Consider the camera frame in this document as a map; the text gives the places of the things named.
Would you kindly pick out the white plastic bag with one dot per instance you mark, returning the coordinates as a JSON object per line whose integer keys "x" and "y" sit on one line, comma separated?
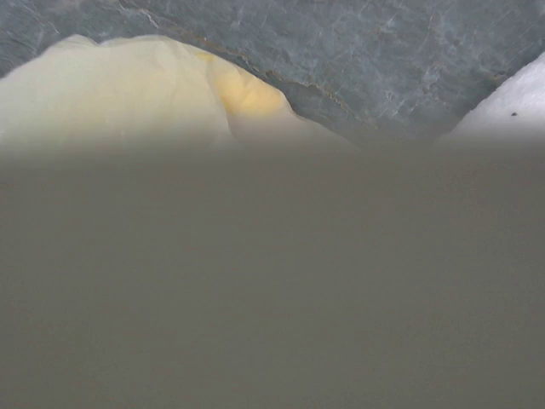
{"x": 147, "y": 91}

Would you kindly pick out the white folded towel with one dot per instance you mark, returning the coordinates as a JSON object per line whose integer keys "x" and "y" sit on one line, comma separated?
{"x": 512, "y": 114}

